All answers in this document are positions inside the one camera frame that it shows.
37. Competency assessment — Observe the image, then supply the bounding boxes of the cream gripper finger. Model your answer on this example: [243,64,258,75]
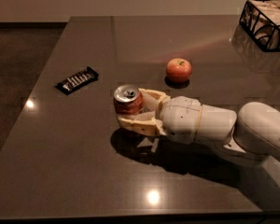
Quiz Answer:
[139,88,171,114]
[117,111,164,137]

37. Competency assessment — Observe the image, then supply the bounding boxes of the red coke can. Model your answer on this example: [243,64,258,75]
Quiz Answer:
[113,84,144,115]

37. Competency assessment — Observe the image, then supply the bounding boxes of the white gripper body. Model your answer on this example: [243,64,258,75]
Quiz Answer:
[160,96,202,144]

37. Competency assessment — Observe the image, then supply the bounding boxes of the white napkins in basket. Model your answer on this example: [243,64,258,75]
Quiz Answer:
[243,0,280,50]

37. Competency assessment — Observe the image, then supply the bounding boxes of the red apple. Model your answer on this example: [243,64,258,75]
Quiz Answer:
[166,58,192,83]

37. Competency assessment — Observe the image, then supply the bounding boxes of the black wire basket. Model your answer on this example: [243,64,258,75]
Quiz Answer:
[238,0,280,53]

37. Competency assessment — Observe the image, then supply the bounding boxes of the black candy bar wrapper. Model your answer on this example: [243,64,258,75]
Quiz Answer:
[56,66,99,95]

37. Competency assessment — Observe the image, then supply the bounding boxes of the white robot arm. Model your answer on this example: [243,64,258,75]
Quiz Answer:
[111,88,280,201]

